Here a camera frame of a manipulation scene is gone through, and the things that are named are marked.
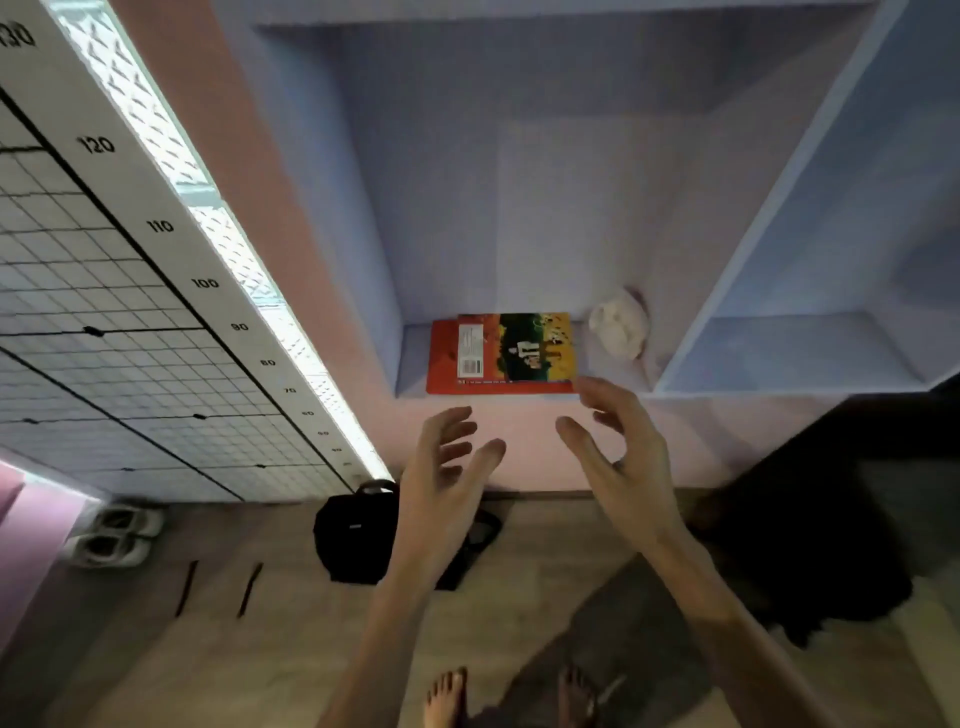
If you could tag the black handbag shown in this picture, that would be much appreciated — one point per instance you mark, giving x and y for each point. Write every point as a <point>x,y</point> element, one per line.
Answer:
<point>352,536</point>

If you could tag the pink counter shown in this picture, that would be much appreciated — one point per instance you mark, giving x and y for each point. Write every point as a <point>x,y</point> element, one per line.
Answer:
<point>30,540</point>

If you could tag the person's right foot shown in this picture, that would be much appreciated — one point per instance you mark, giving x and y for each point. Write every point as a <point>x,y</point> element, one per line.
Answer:
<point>576,697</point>

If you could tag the white crumpled object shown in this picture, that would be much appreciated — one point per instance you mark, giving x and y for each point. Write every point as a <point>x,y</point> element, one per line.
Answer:
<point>619,322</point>

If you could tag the person's left hand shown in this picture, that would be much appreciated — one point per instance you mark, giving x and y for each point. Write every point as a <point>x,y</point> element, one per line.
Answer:
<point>439,495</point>

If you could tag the person's left foot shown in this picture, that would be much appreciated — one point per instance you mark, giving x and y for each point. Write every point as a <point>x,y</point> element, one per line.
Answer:
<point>446,701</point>

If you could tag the person's foot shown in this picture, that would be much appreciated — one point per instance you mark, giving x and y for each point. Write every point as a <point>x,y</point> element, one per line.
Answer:
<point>576,697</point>
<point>446,701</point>

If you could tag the white wall shelf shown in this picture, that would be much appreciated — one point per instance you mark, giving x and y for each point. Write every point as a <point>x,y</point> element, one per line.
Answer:
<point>562,187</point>

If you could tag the person's right hand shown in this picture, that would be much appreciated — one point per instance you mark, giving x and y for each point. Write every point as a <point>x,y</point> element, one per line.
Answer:
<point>634,472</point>

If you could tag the orange book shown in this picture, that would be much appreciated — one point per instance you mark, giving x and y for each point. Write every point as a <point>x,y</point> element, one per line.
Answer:
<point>480,356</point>

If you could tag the person's dark grey jeans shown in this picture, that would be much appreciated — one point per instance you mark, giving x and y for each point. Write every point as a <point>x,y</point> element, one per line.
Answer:
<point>495,718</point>

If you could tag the person's right forearm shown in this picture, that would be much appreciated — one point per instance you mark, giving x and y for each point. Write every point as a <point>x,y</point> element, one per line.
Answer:
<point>735,645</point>

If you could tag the white grid height chart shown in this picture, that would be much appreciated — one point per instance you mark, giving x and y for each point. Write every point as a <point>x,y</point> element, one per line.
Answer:
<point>112,337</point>

